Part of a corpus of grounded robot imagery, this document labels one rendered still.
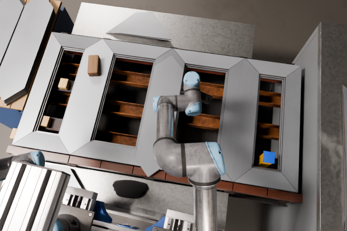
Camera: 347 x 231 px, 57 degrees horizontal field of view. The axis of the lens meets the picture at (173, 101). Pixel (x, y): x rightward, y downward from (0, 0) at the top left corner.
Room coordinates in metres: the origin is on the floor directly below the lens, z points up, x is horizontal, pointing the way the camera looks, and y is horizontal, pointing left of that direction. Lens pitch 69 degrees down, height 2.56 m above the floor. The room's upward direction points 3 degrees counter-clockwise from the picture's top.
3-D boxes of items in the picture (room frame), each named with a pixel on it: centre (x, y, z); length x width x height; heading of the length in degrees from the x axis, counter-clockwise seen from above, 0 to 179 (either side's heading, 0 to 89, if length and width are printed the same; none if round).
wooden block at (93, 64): (0.90, 0.46, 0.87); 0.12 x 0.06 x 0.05; 179
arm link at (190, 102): (0.51, -0.07, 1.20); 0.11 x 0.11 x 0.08; 0
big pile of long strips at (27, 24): (1.11, 1.01, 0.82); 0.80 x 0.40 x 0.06; 168
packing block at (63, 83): (0.83, 0.66, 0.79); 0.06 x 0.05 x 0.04; 168
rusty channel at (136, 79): (0.83, 0.03, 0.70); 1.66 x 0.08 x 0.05; 78
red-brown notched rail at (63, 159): (0.26, 0.15, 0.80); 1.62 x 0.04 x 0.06; 78
